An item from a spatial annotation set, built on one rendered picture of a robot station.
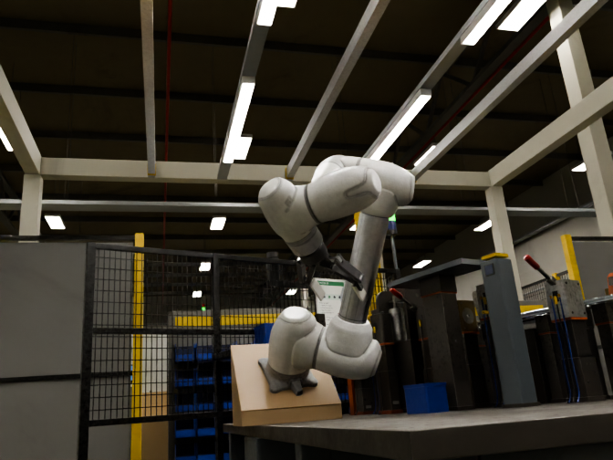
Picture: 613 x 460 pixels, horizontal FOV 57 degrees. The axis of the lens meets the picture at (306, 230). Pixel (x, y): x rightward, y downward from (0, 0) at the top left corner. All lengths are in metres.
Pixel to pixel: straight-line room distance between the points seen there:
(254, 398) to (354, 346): 0.40
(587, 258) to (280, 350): 3.80
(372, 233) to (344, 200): 0.59
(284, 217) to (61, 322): 2.87
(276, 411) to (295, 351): 0.21
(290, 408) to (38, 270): 2.52
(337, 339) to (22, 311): 2.61
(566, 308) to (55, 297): 3.17
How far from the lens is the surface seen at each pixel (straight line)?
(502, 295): 1.84
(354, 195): 1.32
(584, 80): 11.02
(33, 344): 4.09
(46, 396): 4.04
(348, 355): 1.97
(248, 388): 2.11
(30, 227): 6.39
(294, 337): 1.98
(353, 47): 4.50
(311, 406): 2.07
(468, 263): 1.92
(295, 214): 1.36
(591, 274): 5.40
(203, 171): 6.53
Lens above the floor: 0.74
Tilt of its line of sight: 18 degrees up
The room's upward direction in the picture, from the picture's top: 4 degrees counter-clockwise
